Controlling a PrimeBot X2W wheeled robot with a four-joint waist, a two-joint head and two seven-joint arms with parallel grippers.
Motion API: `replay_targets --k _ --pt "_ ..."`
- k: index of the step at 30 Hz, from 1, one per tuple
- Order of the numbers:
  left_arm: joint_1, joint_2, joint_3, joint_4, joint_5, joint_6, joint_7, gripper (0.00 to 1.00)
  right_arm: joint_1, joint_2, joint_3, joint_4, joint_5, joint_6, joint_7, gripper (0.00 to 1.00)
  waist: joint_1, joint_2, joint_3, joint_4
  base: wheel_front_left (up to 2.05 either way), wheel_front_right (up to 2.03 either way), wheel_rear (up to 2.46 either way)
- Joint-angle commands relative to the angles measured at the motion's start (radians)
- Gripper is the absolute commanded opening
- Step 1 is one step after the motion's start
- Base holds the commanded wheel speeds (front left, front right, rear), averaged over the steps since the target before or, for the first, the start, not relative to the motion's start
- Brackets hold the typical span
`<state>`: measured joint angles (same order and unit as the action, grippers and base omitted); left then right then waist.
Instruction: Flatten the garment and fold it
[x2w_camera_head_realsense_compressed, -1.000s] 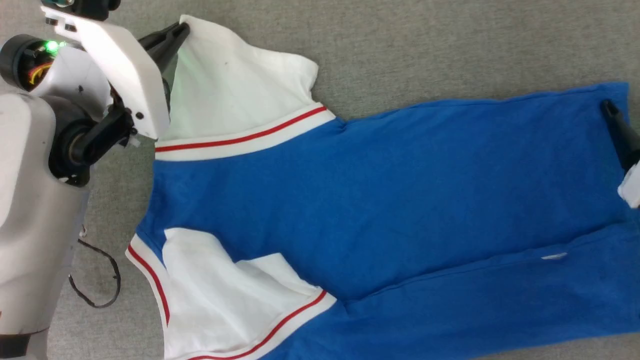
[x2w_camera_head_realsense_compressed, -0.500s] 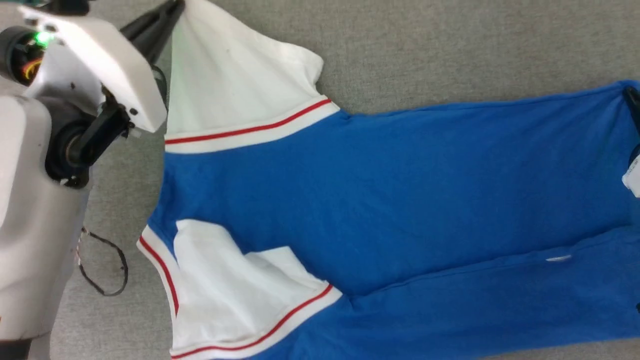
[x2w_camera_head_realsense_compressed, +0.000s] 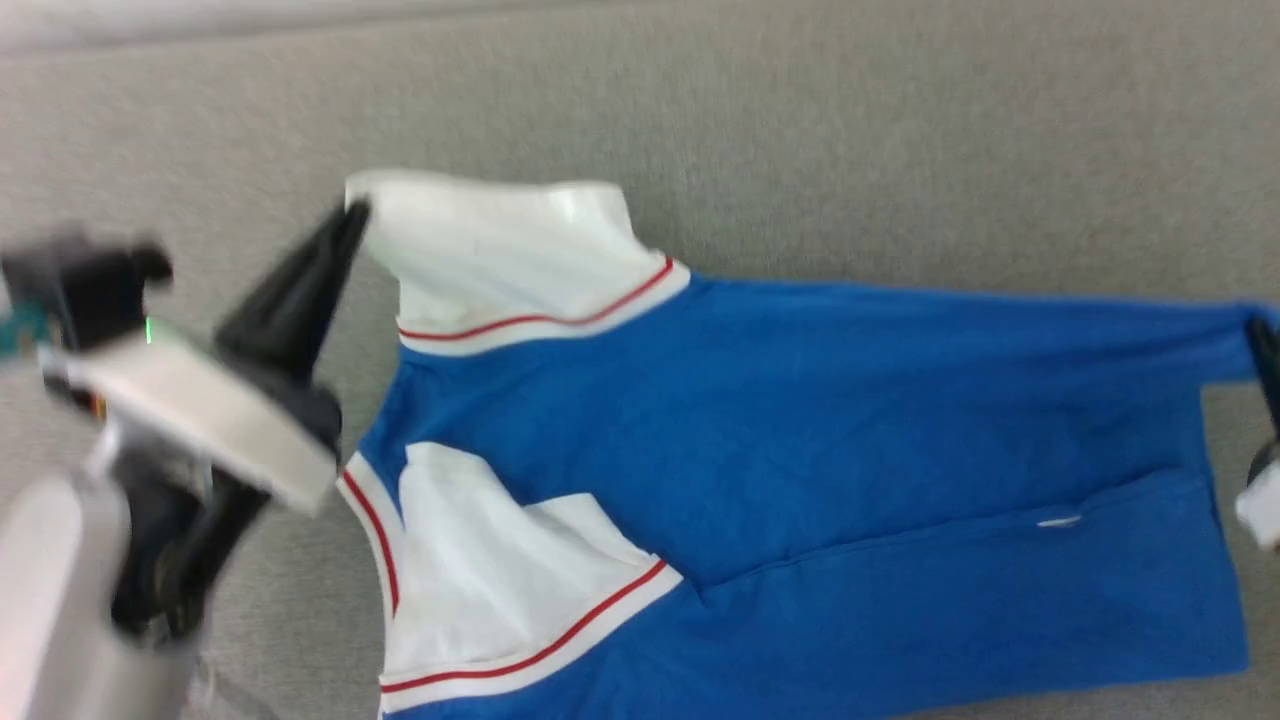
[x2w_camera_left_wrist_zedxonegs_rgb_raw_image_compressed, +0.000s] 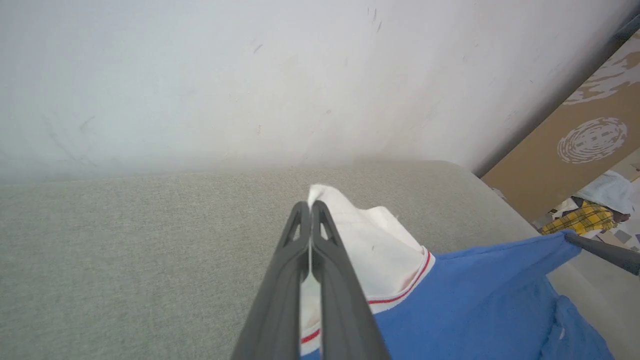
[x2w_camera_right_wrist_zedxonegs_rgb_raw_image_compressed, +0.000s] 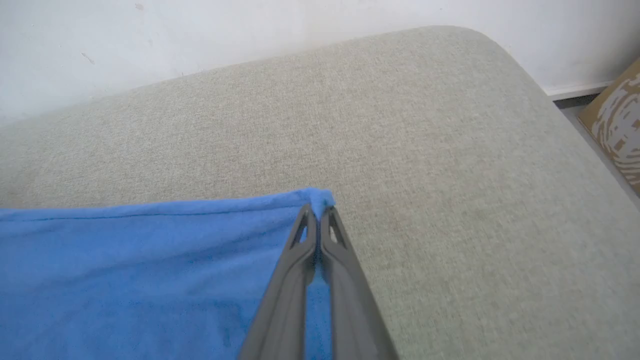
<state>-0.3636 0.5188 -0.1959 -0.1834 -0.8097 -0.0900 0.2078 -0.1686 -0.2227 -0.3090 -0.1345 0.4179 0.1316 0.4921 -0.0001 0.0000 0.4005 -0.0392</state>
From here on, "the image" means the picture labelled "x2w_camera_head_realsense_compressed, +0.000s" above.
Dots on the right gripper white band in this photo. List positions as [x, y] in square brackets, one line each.
[1265, 500]

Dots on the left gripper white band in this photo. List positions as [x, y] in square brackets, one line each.
[210, 420]

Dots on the blue white basketball jersey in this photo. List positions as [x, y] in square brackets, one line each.
[800, 440]

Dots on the grey fabric sofa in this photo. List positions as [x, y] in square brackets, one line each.
[800, 140]

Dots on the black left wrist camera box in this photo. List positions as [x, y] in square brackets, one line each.
[90, 290]

